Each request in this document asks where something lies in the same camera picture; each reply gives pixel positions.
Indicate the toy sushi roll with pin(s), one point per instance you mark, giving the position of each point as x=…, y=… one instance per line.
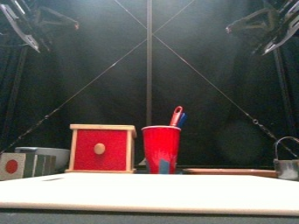
x=19, y=166

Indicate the blue plastic utensil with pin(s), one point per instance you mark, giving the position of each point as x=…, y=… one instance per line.
x=182, y=120

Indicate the black backdrop cloth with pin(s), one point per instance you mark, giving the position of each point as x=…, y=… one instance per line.
x=218, y=140

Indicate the wooden tray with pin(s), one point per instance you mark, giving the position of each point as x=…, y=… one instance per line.
x=234, y=172

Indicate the red plastic cup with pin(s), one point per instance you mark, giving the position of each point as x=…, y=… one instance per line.
x=161, y=143

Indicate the red wooden box with knob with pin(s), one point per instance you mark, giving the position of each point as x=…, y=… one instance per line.
x=101, y=157

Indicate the blue tape piece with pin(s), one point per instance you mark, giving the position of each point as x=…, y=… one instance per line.
x=163, y=166

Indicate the white paper mat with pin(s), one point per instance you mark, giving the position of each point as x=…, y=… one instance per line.
x=155, y=192

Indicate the dark frame post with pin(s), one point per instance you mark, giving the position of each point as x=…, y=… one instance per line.
x=15, y=93
x=282, y=93

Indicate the grey vertical frame pole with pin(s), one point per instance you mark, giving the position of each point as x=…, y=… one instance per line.
x=149, y=73

